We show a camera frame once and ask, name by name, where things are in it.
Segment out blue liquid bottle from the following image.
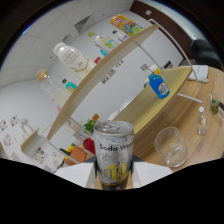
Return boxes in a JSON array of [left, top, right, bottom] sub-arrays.
[[147, 72, 171, 100]]

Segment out large white plastic bottle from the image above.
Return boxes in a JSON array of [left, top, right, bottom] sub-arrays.
[[52, 42, 98, 81]]

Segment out clear bottle white cap red label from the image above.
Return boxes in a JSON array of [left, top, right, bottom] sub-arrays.
[[197, 106, 208, 136]]

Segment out green potted plant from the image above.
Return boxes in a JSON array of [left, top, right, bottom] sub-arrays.
[[82, 119, 98, 134]]

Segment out small teal bottle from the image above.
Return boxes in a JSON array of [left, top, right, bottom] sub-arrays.
[[62, 78, 78, 94]]

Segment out two-tier wooden shelf rack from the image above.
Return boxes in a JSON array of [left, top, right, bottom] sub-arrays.
[[46, 18, 205, 141]]

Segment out yellow printed drink can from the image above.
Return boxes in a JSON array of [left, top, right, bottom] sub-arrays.
[[109, 14, 145, 37]]

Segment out dark brown door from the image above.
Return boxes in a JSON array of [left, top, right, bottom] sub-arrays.
[[129, 0, 201, 61]]

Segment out clear stemless drinking glass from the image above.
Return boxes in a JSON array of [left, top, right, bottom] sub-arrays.
[[153, 126, 189, 168]]

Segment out tall glass jar cork lid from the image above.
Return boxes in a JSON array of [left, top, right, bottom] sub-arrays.
[[36, 68, 73, 108]]

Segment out clear bottle green cap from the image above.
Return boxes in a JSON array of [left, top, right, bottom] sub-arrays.
[[87, 31, 116, 48]]

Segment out wooden wall shelf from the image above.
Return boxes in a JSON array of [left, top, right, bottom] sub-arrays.
[[20, 128, 49, 153]]

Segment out black yellow soda water can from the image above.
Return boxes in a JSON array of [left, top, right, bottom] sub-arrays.
[[92, 120, 135, 191]]

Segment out black office chair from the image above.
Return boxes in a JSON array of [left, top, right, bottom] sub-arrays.
[[189, 38, 223, 70]]

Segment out orange storage basket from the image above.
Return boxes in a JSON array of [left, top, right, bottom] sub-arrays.
[[68, 144, 88, 164]]

